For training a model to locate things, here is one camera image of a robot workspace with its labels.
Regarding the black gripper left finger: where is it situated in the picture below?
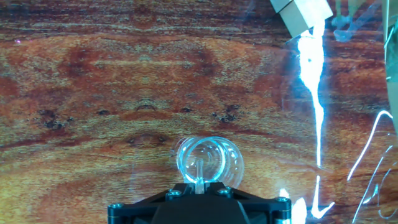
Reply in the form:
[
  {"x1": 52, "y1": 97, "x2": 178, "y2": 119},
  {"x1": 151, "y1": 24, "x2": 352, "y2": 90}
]
[{"x1": 108, "y1": 182, "x2": 196, "y2": 218}]

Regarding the glossy wood print mat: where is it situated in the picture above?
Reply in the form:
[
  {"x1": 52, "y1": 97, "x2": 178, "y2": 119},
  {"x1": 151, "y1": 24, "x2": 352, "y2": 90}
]
[{"x1": 0, "y1": 0, "x2": 398, "y2": 224}]

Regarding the glass beaker with water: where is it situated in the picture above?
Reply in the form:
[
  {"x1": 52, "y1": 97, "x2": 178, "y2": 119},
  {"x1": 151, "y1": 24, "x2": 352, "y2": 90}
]
[{"x1": 175, "y1": 136, "x2": 245, "y2": 189}]

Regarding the clear glass stirring rod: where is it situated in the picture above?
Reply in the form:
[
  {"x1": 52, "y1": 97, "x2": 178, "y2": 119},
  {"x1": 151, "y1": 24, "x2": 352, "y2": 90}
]
[{"x1": 194, "y1": 158, "x2": 205, "y2": 194}]

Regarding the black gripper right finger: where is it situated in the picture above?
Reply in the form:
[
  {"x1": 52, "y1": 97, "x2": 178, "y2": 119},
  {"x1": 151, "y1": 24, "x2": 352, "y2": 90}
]
[{"x1": 203, "y1": 182, "x2": 292, "y2": 218}]

